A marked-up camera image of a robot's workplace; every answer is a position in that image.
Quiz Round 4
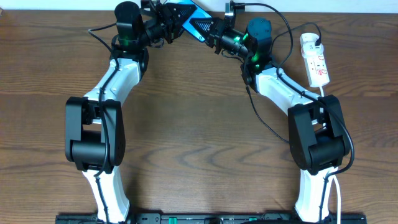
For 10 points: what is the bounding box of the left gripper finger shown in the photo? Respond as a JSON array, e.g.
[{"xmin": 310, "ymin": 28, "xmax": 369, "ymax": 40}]
[
  {"xmin": 166, "ymin": 3, "xmax": 197, "ymax": 25},
  {"xmin": 169, "ymin": 27, "xmax": 184, "ymax": 40}
]

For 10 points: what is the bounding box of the blue Samsung smartphone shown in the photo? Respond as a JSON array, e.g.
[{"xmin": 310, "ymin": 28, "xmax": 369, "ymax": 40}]
[{"xmin": 174, "ymin": 0, "xmax": 212, "ymax": 42}]

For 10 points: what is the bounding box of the black charging cable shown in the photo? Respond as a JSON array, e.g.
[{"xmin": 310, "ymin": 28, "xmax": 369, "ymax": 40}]
[{"xmin": 245, "ymin": 22, "xmax": 323, "ymax": 144}]

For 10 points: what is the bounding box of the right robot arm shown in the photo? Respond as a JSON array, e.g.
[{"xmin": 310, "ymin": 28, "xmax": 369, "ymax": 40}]
[{"xmin": 188, "ymin": 17, "xmax": 354, "ymax": 223}]

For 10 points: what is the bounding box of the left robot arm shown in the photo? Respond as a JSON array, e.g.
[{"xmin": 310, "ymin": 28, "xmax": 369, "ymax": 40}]
[{"xmin": 65, "ymin": 1, "xmax": 201, "ymax": 223}]

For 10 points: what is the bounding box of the white charger plug adapter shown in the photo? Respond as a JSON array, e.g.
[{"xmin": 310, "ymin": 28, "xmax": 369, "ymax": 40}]
[{"xmin": 300, "ymin": 32, "xmax": 324, "ymax": 52}]

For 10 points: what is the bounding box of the white power strip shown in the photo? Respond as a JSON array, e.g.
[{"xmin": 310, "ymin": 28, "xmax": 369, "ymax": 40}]
[{"xmin": 301, "ymin": 42, "xmax": 330, "ymax": 88}]

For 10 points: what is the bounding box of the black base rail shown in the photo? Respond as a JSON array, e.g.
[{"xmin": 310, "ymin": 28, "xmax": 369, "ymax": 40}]
[{"xmin": 55, "ymin": 212, "xmax": 368, "ymax": 224}]

